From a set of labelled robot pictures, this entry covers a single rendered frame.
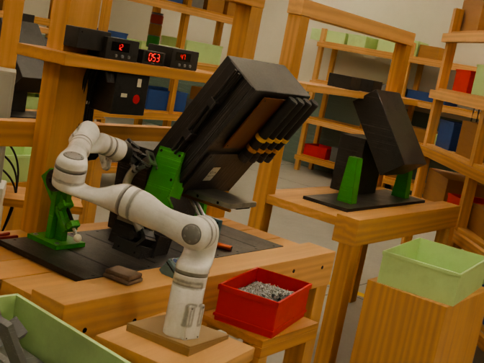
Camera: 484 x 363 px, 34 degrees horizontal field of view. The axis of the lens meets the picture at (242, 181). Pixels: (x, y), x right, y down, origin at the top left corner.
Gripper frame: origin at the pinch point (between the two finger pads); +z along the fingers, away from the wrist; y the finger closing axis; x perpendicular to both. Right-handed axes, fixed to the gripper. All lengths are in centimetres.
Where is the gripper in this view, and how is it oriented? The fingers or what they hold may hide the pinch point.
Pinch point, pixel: (145, 160)
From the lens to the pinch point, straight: 279.5
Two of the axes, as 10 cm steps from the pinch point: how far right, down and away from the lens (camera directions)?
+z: 5.2, 2.3, 8.2
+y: -3.0, -8.5, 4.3
